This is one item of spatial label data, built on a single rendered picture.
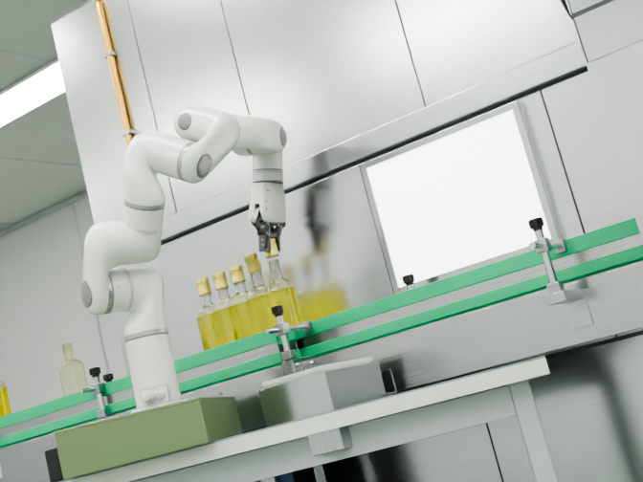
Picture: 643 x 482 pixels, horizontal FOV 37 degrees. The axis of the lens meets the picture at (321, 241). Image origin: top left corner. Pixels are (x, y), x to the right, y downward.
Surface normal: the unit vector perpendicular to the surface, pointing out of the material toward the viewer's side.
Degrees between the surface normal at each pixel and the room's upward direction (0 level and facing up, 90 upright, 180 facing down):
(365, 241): 90
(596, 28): 90
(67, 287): 90
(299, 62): 90
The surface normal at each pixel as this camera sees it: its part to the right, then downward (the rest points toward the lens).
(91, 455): -0.14, -0.14
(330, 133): -0.53, -0.02
